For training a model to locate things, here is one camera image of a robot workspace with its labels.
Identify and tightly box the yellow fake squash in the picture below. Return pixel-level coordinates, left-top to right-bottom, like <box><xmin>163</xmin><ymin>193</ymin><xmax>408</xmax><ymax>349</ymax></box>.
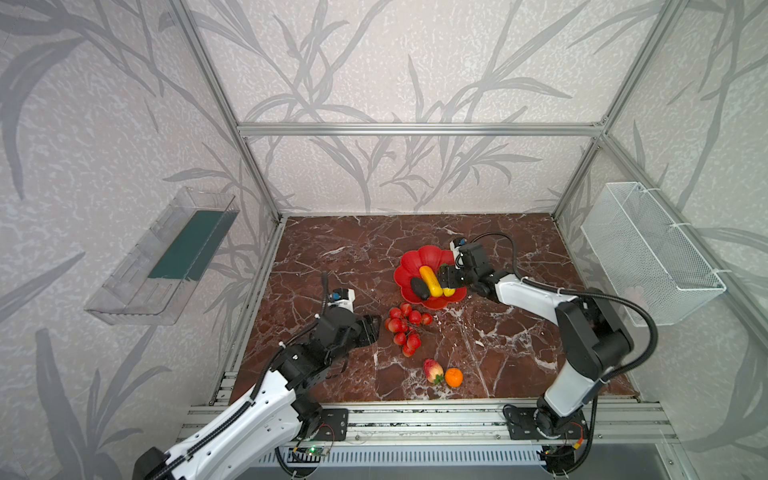
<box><xmin>419</xmin><ymin>265</ymin><xmax>443</xmax><ymax>298</ymax></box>

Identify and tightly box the dark fake avocado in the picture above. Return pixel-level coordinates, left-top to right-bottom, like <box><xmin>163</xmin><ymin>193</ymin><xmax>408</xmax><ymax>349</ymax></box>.
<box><xmin>410</xmin><ymin>276</ymin><xmax>431</xmax><ymax>301</ymax></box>

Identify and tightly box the red fake cherry tomato bunch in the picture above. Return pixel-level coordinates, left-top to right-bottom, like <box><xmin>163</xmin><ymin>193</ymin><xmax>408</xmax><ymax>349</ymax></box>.
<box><xmin>384</xmin><ymin>302</ymin><xmax>435</xmax><ymax>358</ymax></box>

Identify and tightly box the small fake orange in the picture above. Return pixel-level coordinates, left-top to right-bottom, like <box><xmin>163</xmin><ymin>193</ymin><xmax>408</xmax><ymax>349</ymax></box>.
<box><xmin>444</xmin><ymin>368</ymin><xmax>464</xmax><ymax>388</ymax></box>

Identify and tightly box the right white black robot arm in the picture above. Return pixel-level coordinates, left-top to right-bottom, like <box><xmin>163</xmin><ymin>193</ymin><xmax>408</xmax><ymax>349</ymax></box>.
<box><xmin>437</xmin><ymin>237</ymin><xmax>634</xmax><ymax>438</ymax></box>

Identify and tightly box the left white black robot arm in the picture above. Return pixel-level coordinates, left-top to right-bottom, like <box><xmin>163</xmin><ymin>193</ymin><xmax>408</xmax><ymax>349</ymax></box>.
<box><xmin>132</xmin><ymin>305</ymin><xmax>382</xmax><ymax>479</ymax></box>

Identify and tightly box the red flower-shaped fruit bowl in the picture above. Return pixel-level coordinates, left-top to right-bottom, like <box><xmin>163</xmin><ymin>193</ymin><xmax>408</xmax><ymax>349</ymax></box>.
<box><xmin>394</xmin><ymin>245</ymin><xmax>468</xmax><ymax>310</ymax></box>

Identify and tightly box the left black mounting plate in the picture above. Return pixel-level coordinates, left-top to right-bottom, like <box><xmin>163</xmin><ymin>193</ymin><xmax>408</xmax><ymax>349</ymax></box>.
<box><xmin>309</xmin><ymin>408</ymin><xmax>350</xmax><ymax>442</ymax></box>

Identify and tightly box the black mounting plate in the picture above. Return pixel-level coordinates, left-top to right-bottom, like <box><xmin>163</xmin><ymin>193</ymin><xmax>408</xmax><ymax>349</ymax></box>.
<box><xmin>309</xmin><ymin>408</ymin><xmax>350</xmax><ymax>442</ymax></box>
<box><xmin>502</xmin><ymin>404</ymin><xmax>586</xmax><ymax>442</ymax></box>

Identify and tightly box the green circuit board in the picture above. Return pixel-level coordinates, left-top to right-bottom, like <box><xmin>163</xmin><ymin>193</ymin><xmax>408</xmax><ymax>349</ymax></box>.
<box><xmin>289</xmin><ymin>445</ymin><xmax>332</xmax><ymax>463</ymax></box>

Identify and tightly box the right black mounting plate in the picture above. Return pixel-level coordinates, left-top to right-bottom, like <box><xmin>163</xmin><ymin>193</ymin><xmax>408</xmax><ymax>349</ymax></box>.
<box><xmin>502</xmin><ymin>404</ymin><xmax>586</xmax><ymax>442</ymax></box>

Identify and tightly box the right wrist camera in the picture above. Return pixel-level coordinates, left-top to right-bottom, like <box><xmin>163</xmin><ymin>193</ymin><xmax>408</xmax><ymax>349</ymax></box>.
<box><xmin>450</xmin><ymin>237</ymin><xmax>468</xmax><ymax>256</ymax></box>

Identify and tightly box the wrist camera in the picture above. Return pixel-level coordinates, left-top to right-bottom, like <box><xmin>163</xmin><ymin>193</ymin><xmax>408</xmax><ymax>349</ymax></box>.
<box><xmin>450</xmin><ymin>237</ymin><xmax>468</xmax><ymax>256</ymax></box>
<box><xmin>329</xmin><ymin>288</ymin><xmax>355</xmax><ymax>312</ymax></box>

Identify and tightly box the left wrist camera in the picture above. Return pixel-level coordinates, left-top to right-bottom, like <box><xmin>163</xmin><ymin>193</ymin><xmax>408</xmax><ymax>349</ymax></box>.
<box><xmin>329</xmin><ymin>288</ymin><xmax>355</xmax><ymax>312</ymax></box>

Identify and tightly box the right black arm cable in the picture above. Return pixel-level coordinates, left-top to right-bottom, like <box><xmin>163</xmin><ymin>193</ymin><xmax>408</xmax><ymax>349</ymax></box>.
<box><xmin>470</xmin><ymin>232</ymin><xmax>659</xmax><ymax>382</ymax></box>

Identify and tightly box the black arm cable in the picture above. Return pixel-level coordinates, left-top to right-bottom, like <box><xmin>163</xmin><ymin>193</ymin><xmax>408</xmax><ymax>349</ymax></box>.
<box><xmin>470</xmin><ymin>232</ymin><xmax>659</xmax><ymax>382</ymax></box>
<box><xmin>143</xmin><ymin>272</ymin><xmax>331</xmax><ymax>480</ymax></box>

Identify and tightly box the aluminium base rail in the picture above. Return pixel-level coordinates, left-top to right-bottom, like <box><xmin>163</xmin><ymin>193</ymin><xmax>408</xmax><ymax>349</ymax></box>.
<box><xmin>173</xmin><ymin>400</ymin><xmax>679</xmax><ymax>448</ymax></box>

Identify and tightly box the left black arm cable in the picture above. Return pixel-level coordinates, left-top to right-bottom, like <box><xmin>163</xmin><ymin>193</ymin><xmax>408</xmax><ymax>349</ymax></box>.
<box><xmin>143</xmin><ymin>272</ymin><xmax>331</xmax><ymax>480</ymax></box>

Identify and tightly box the white wire mesh basket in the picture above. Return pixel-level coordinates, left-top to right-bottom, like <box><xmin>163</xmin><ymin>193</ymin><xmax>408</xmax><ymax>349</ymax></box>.
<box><xmin>581</xmin><ymin>182</ymin><xmax>727</xmax><ymax>326</ymax></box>

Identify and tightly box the clear plastic wall bin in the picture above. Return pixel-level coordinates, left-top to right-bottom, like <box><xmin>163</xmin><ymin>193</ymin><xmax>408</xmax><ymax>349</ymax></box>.
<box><xmin>84</xmin><ymin>187</ymin><xmax>240</xmax><ymax>326</ymax></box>

